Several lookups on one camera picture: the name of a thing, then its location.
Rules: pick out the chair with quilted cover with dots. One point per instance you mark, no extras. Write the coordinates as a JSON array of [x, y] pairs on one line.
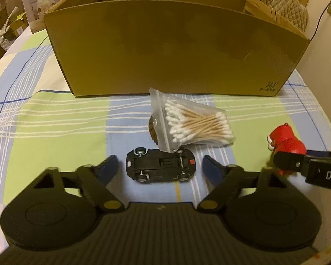
[[286, 2]]

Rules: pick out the black toy car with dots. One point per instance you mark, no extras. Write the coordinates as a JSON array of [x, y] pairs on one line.
[[160, 165]]

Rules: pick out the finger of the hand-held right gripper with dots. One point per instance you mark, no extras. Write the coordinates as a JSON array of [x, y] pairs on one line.
[[328, 152], [320, 172]]

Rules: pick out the dark brown round object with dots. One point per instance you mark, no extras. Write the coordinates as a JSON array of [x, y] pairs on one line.
[[154, 129]]

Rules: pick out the large brown cardboard box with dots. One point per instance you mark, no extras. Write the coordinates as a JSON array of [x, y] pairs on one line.
[[168, 55]]

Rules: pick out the red plastic toy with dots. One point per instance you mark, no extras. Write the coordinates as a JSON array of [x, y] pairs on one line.
[[288, 140]]

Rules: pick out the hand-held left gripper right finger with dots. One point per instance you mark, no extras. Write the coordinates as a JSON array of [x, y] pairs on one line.
[[211, 169]]

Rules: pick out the plastic bag with clutter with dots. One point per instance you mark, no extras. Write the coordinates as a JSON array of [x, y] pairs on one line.
[[9, 30]]

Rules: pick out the white humidifier box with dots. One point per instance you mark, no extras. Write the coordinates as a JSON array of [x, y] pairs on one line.
[[44, 5]]

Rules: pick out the bag of cotton swabs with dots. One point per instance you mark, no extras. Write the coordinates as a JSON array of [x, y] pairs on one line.
[[193, 124]]

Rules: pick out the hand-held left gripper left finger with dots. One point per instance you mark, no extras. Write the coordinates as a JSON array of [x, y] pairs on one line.
[[109, 166]]

